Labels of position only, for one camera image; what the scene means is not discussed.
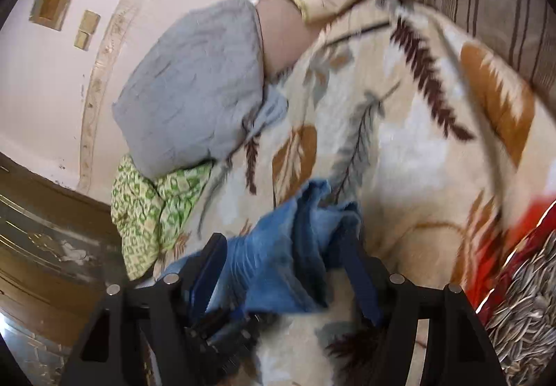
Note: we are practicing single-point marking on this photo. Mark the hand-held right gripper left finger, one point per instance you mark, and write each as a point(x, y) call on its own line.
point(207, 271)

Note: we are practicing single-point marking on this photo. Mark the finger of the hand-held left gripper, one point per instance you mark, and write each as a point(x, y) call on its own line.
point(222, 338)

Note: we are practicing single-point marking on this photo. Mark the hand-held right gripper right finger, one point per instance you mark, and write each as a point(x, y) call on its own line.
point(361, 281)

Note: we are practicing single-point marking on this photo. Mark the blue denim pants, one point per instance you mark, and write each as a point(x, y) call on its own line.
point(269, 264)

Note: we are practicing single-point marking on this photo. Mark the green patterned cloth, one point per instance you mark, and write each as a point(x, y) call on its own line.
point(139, 212)

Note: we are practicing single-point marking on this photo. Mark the leaf printed blanket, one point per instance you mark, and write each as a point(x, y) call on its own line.
point(412, 160)

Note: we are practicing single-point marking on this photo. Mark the red sunflower seed packet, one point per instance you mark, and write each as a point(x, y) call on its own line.
point(525, 312)

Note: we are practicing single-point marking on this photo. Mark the wooden headboard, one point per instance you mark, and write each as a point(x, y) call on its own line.
point(43, 238)

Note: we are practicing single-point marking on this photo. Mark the grey pillow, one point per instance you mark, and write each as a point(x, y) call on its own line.
point(195, 77)

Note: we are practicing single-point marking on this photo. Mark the peach pillow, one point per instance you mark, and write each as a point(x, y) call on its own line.
point(284, 34)

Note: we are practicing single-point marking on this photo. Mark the beige wall switch plate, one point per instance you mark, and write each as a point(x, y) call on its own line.
point(82, 40)
point(89, 21)

